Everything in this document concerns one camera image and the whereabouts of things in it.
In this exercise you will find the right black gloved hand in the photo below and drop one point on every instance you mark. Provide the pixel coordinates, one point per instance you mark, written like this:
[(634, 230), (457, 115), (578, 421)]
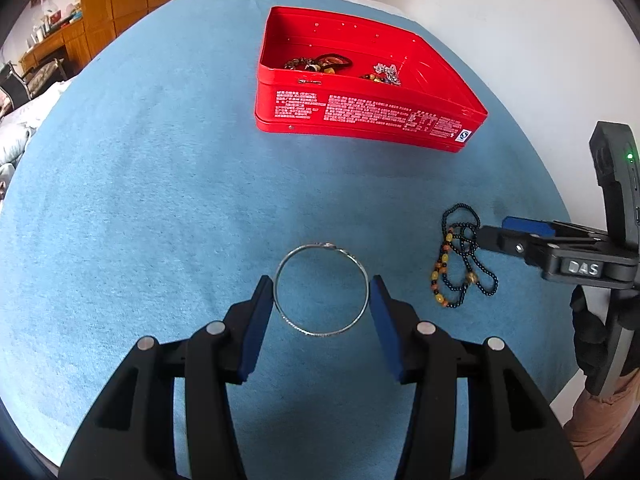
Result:
[(595, 339)]

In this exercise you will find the pile of bedding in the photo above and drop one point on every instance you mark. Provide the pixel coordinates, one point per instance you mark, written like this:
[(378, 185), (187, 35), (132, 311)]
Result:
[(18, 129)]

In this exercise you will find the red tin box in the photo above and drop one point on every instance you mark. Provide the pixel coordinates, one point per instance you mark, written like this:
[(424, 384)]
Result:
[(322, 72)]

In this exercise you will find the wooden desk with shelves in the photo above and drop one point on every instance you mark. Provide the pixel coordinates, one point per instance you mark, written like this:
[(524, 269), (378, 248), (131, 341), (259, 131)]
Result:
[(58, 33)]

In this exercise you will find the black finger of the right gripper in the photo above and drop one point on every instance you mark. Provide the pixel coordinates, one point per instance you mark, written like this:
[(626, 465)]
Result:
[(516, 244), (533, 227)]

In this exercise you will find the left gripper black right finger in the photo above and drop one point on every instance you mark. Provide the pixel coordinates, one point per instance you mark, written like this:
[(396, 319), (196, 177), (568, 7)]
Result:
[(511, 431)]

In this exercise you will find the thin silver bangle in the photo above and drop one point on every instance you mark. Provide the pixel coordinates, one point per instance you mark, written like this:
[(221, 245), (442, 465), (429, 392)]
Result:
[(321, 290)]

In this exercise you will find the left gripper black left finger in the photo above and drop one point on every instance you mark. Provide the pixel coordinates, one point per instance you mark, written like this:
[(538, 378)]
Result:
[(128, 433)]

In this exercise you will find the black office chair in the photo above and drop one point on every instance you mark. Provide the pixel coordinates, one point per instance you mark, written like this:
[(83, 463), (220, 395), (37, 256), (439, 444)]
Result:
[(20, 90)]

